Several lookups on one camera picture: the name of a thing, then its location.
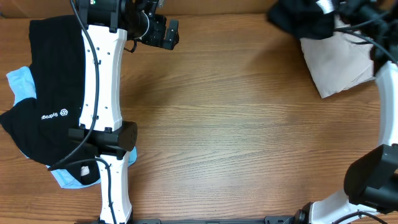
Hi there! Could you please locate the cardboard back panel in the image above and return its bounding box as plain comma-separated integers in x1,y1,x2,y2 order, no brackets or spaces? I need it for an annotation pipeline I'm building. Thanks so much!
1,0,276,18

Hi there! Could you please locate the black t-shirt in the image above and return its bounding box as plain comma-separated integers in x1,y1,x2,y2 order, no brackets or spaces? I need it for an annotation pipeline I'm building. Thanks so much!
266,0,340,40

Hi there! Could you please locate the white folded shirt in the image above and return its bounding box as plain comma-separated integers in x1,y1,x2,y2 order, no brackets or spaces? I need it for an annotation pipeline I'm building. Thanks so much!
300,32,374,98

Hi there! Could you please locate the light blue garment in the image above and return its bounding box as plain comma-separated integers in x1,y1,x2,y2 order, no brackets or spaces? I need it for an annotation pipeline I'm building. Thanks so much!
6,65,137,190

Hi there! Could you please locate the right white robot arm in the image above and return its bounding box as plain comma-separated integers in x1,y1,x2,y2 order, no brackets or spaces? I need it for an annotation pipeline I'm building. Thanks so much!
286,1,397,223

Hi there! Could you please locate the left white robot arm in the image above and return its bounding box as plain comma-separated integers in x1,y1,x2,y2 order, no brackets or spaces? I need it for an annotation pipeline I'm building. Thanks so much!
68,0,179,223

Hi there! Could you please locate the black logo garment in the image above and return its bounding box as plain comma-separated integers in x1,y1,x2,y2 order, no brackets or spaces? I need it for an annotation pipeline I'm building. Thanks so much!
1,16,85,166

